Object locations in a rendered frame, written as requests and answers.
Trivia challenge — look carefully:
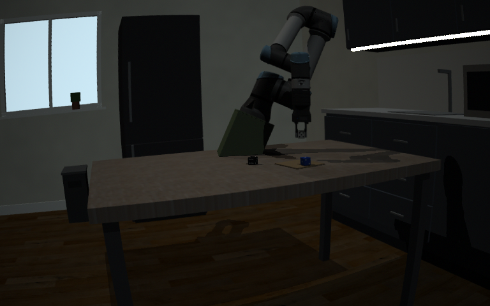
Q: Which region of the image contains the tan flat mat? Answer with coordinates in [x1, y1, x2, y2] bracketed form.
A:
[275, 159, 325, 169]

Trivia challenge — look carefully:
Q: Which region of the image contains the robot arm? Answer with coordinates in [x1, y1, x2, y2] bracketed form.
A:
[240, 6, 338, 122]

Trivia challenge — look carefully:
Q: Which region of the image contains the blue die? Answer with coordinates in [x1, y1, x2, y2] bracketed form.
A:
[301, 157, 311, 166]

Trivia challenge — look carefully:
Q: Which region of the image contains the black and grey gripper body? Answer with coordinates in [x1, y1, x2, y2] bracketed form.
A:
[292, 79, 311, 122]

